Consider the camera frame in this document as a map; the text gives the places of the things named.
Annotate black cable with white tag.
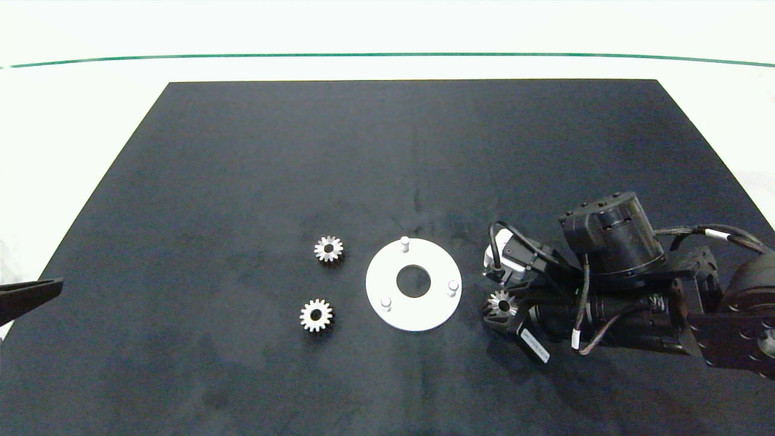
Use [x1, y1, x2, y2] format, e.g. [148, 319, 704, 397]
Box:
[570, 253, 651, 357]
[654, 223, 775, 255]

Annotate round white plate with pins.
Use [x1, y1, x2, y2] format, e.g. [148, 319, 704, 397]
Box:
[365, 236, 463, 332]

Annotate boxy wrist camera shiny side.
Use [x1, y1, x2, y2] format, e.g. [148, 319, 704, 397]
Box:
[483, 237, 561, 285]

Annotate black camera cable loop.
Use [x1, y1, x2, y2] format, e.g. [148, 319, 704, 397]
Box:
[489, 220, 549, 274]

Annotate dark rectangular mat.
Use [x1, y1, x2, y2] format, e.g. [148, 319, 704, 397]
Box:
[0, 79, 775, 436]

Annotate small steel planetary gear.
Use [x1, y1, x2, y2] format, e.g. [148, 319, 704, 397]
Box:
[300, 299, 334, 333]
[487, 289, 519, 319]
[314, 236, 345, 263]

